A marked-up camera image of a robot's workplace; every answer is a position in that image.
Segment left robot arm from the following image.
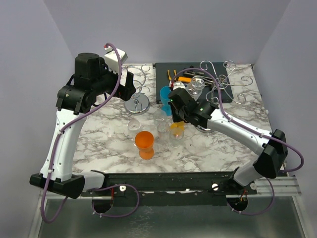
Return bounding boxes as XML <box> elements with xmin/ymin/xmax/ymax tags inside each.
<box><xmin>29</xmin><ymin>50</ymin><xmax>136</xmax><ymax>199</ymax></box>

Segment aluminium extrusion frame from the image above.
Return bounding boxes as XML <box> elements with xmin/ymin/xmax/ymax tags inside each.
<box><xmin>27</xmin><ymin>65</ymin><xmax>302</xmax><ymax>238</ymax></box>

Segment ribbed clear wine glass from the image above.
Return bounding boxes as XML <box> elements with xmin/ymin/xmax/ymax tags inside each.
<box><xmin>186</xmin><ymin>76</ymin><xmax>205</xmax><ymax>101</ymax></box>

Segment black metal tool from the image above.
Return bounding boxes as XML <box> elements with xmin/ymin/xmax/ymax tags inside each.
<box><xmin>182</xmin><ymin>65</ymin><xmax>212</xmax><ymax>80</ymax></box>

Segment black front mounting rail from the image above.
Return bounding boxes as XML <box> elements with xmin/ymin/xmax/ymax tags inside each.
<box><xmin>83</xmin><ymin>172</ymin><xmax>257</xmax><ymax>207</ymax></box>

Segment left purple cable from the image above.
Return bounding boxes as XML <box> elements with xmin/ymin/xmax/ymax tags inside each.
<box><xmin>40</xmin><ymin>43</ymin><xmax>140</xmax><ymax>224</ymax></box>

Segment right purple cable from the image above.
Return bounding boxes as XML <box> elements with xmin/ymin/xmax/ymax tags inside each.
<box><xmin>169</xmin><ymin>68</ymin><xmax>305</xmax><ymax>216</ymax></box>

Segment clear glass with reflection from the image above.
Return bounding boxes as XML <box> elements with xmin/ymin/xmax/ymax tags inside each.
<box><xmin>169</xmin><ymin>127</ymin><xmax>184</xmax><ymax>148</ymax></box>

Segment clear stemmed glass centre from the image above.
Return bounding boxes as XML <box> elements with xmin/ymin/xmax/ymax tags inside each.
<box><xmin>157</xmin><ymin>122</ymin><xmax>170</xmax><ymax>152</ymax></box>

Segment clear glass behind centre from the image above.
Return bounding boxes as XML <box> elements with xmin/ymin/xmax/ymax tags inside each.
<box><xmin>153</xmin><ymin>109</ymin><xmax>167</xmax><ymax>127</ymax></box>

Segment purple cable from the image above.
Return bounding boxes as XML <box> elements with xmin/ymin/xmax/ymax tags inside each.
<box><xmin>40</xmin><ymin>43</ymin><xmax>140</xmax><ymax>224</ymax></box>
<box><xmin>169</xmin><ymin>68</ymin><xmax>305</xmax><ymax>216</ymax></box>

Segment orange plastic goblet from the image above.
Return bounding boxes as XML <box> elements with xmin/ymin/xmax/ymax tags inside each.
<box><xmin>135</xmin><ymin>131</ymin><xmax>154</xmax><ymax>160</ymax></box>

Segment orange utility knife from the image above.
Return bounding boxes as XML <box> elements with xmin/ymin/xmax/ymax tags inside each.
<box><xmin>176</xmin><ymin>76</ymin><xmax>192</xmax><ymax>83</ymax></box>

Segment round ring chrome glass rack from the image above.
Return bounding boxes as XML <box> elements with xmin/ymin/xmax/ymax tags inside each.
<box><xmin>124</xmin><ymin>65</ymin><xmax>150</xmax><ymax>116</ymax></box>

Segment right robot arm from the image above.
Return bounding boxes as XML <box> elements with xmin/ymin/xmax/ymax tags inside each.
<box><xmin>168</xmin><ymin>88</ymin><xmax>288</xmax><ymax>194</ymax></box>

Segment yellow plastic goblet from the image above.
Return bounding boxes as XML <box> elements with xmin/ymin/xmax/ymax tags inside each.
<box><xmin>170</xmin><ymin>121</ymin><xmax>185</xmax><ymax>131</ymax></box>

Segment dark grey tool tray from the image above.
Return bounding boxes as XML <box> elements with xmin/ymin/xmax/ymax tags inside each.
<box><xmin>153</xmin><ymin>62</ymin><xmax>233</xmax><ymax>104</ymax></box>

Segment blue plastic goblet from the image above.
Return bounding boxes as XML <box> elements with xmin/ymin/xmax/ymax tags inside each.
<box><xmin>160</xmin><ymin>86</ymin><xmax>172</xmax><ymax>116</ymax></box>

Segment yellow handled pliers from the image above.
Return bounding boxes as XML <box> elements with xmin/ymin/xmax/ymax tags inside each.
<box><xmin>167</xmin><ymin>69</ymin><xmax>178</xmax><ymax>88</ymax></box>

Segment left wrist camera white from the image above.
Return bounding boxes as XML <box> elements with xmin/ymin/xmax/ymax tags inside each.
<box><xmin>103</xmin><ymin>45</ymin><xmax>128</xmax><ymax>73</ymax></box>

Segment scroll arm chrome glass rack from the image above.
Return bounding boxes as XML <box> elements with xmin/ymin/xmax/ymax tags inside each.
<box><xmin>190</xmin><ymin>60</ymin><xmax>253</xmax><ymax>133</ymax></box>

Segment clear glass far left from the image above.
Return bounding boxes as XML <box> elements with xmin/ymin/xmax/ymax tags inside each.
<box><xmin>127</xmin><ymin>119</ymin><xmax>141</xmax><ymax>138</ymax></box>

